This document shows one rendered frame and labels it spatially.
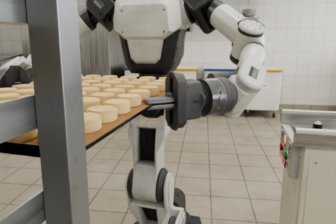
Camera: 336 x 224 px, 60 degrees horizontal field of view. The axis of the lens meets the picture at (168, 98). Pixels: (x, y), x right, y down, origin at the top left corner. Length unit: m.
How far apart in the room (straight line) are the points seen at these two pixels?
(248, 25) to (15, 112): 0.77
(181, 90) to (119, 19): 0.60
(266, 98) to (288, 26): 1.35
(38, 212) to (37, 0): 0.19
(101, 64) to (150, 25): 3.52
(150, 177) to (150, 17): 0.63
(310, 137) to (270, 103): 3.67
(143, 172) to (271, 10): 4.46
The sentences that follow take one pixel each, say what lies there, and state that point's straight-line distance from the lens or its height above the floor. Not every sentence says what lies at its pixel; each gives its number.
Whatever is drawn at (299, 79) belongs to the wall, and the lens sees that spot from 5.51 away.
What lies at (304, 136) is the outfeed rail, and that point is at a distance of 1.11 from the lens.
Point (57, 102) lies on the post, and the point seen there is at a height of 1.15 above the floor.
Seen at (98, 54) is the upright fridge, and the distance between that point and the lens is 4.59.
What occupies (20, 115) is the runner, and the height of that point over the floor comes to 1.14.
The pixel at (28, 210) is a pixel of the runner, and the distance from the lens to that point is 0.30.
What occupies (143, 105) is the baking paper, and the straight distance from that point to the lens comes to 0.59.
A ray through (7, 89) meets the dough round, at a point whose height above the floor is 1.09.
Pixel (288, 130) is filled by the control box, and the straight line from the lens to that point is 1.30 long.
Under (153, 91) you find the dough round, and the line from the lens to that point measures 0.68.
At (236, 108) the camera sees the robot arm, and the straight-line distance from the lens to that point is 0.73.
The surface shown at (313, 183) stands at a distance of 1.17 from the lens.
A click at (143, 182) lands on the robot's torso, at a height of 0.64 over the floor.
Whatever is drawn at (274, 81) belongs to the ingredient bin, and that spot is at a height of 0.58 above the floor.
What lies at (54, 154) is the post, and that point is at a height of 1.10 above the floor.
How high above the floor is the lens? 1.20
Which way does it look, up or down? 11 degrees down
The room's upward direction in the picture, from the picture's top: straight up
